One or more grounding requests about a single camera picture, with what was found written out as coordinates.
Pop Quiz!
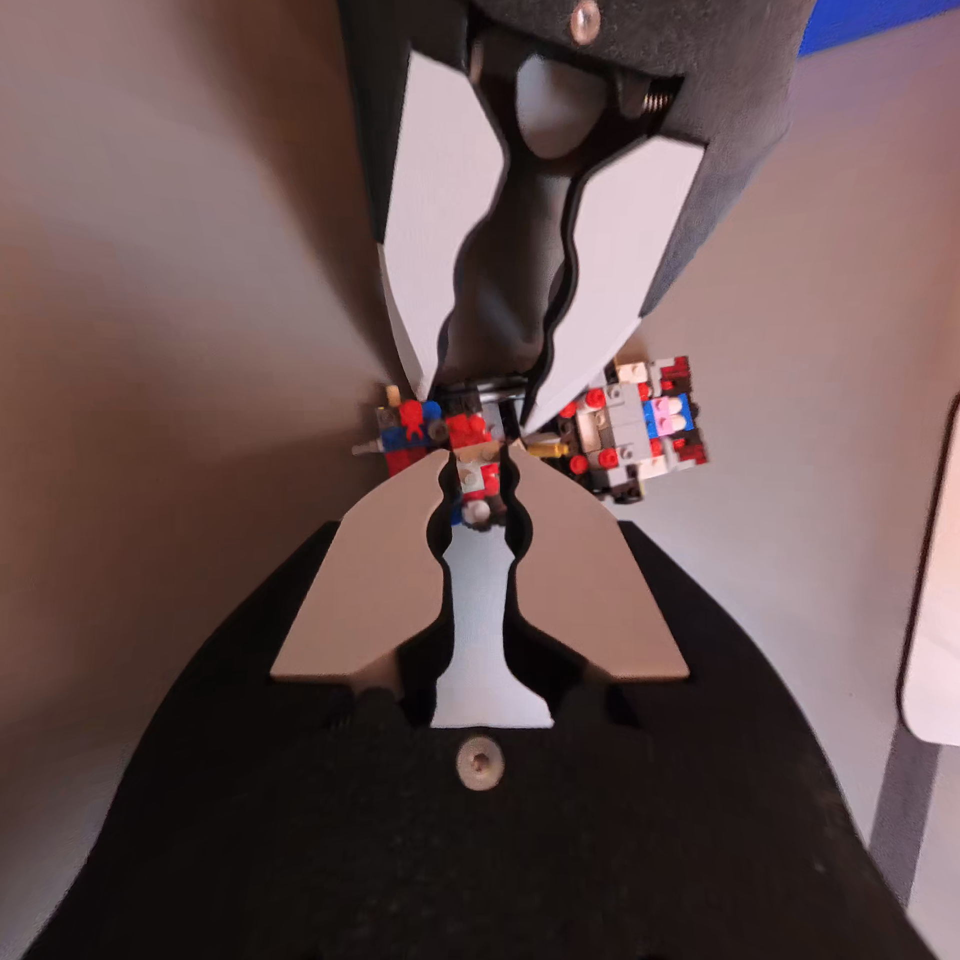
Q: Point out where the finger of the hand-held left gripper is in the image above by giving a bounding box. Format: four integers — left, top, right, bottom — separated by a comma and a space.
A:
380, 46, 511, 403
518, 128, 709, 428

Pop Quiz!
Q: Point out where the white book stand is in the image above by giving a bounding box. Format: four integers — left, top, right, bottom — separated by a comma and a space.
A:
898, 393, 960, 746

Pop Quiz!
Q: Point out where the blue plastic bin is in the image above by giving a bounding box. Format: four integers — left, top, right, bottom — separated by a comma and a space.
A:
796, 0, 960, 58

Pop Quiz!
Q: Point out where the partly built lego car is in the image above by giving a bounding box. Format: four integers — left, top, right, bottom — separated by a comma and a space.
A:
354, 353, 711, 529

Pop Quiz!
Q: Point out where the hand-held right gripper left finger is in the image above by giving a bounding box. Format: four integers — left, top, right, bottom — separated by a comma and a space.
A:
269, 450, 454, 708

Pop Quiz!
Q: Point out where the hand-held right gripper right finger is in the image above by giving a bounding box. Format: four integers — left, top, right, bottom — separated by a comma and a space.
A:
503, 443, 694, 712

